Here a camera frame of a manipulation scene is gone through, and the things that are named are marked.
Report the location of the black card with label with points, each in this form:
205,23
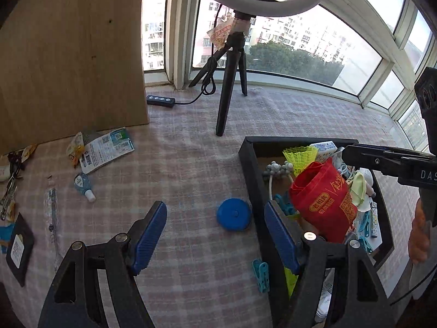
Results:
27,242

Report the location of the teal clothespin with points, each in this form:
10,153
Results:
261,275

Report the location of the blue round tape measure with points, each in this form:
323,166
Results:
234,213

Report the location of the red printed bag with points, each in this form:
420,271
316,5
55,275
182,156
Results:
321,205

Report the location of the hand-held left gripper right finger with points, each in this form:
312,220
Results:
278,235

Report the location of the person's right hand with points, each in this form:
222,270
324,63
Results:
419,235

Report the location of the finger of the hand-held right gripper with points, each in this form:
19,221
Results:
368,160
396,151

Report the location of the white patterned lighter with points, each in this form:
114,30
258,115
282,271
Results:
375,220

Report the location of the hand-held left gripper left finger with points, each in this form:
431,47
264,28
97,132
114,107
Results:
150,235

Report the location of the black tripod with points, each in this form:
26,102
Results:
227,92

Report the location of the white printed carton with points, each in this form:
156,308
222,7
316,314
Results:
322,150

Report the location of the black container box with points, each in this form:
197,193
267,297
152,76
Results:
251,164

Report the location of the person's right forearm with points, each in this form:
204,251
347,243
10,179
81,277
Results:
423,280

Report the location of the printed paper tag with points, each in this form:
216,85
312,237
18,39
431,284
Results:
218,33

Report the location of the light blue clothespin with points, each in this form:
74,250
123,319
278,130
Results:
285,206

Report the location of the yellow shuttlecock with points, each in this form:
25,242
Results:
300,159

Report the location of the white printed leaflet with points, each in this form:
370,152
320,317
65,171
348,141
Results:
105,147

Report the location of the light wooden board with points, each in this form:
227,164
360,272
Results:
68,58

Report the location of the clear wrapped stick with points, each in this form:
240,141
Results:
52,218

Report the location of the small blue white bottle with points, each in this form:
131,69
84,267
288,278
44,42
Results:
83,181

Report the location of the yellow-green cloth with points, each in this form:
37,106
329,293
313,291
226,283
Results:
358,191

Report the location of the pink plaid tablecloth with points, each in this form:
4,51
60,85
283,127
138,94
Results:
187,164

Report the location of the grey bead cluster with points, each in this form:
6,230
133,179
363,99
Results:
276,170

